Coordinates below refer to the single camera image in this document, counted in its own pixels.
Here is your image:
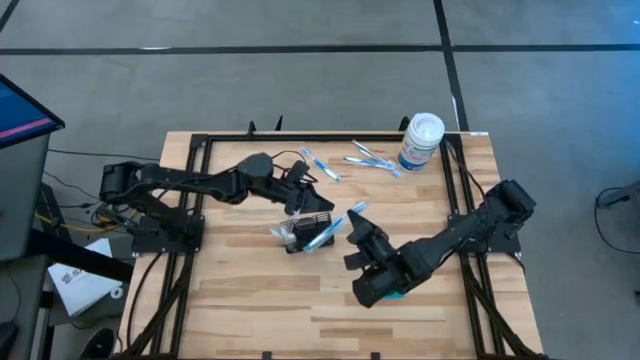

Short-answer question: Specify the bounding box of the blue white toothbrush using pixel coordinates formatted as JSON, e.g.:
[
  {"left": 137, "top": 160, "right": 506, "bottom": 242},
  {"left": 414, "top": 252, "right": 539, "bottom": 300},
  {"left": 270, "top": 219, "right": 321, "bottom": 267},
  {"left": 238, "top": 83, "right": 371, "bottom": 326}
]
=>
[
  {"left": 303, "top": 200, "right": 369, "bottom": 253},
  {"left": 343, "top": 155, "right": 394, "bottom": 169},
  {"left": 298, "top": 146, "right": 343, "bottom": 182},
  {"left": 369, "top": 152, "right": 403, "bottom": 179}
]

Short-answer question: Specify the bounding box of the black wire toothbrush holder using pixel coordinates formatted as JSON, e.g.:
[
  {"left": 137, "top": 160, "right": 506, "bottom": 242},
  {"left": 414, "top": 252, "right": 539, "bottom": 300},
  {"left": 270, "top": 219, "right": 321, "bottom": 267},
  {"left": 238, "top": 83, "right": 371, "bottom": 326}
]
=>
[{"left": 280, "top": 211, "right": 336, "bottom": 255}]

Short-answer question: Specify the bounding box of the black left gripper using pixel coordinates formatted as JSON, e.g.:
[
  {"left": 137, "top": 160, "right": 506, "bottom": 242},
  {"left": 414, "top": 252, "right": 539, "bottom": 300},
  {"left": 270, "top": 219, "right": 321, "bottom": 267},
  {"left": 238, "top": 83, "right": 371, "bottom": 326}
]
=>
[{"left": 271, "top": 158, "right": 335, "bottom": 217}]

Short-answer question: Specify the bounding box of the person's foot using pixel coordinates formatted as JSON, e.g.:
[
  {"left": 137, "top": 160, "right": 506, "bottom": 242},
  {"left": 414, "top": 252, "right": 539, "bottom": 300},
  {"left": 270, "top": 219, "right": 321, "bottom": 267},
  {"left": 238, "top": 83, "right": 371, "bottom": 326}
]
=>
[{"left": 79, "top": 327, "right": 117, "bottom": 360}]

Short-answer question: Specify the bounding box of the yellow cable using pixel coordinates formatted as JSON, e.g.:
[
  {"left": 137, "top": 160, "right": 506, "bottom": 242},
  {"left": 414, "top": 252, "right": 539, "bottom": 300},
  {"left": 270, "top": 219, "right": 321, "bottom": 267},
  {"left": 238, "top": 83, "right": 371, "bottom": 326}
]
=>
[{"left": 33, "top": 212, "right": 132, "bottom": 234}]

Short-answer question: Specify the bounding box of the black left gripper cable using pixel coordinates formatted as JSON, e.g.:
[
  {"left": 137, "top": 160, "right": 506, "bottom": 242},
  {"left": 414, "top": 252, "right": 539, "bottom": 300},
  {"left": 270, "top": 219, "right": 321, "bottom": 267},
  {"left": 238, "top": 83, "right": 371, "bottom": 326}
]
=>
[{"left": 269, "top": 148, "right": 319, "bottom": 184}]

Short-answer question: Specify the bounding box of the black desk bar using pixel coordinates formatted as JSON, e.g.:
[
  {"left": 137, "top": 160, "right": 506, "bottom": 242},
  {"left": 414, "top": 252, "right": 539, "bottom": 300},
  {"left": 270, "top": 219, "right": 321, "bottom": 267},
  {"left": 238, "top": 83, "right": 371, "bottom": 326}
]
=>
[{"left": 24, "top": 229, "right": 135, "bottom": 284}]

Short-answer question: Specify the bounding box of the white printed paper sheet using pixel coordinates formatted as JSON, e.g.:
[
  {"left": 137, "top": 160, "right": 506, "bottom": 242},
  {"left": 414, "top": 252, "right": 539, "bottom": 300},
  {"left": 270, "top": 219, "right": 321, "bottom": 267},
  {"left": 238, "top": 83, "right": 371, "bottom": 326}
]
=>
[{"left": 48, "top": 237, "right": 125, "bottom": 318}]

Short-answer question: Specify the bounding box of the thin black floor cable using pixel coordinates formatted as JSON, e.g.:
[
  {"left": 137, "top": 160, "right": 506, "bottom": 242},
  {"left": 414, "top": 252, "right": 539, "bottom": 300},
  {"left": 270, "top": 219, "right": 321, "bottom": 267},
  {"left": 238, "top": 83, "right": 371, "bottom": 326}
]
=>
[
  {"left": 47, "top": 148, "right": 162, "bottom": 162},
  {"left": 593, "top": 186, "right": 640, "bottom": 255}
]

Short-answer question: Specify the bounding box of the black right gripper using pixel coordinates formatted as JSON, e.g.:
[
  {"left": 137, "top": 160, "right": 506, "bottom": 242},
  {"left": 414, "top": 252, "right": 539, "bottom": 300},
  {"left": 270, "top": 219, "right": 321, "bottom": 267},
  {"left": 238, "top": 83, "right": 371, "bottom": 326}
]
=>
[{"left": 343, "top": 209, "right": 401, "bottom": 309}]

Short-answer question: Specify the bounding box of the white wipes canister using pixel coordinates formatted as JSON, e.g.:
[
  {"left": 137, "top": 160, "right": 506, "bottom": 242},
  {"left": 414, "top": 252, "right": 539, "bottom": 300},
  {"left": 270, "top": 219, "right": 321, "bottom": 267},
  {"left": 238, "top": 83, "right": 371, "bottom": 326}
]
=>
[{"left": 397, "top": 111, "right": 447, "bottom": 173}]

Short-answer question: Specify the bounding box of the monitor with blue screen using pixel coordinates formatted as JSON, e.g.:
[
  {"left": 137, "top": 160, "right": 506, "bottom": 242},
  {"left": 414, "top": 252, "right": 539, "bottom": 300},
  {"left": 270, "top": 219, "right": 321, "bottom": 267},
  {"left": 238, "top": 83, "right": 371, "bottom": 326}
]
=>
[{"left": 0, "top": 73, "right": 66, "bottom": 150}]

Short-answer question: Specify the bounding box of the grey cabinet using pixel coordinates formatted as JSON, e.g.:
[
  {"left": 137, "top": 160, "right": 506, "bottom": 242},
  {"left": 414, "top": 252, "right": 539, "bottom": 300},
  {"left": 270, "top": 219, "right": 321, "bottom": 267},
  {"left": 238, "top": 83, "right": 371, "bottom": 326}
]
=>
[{"left": 0, "top": 133, "right": 51, "bottom": 262}]

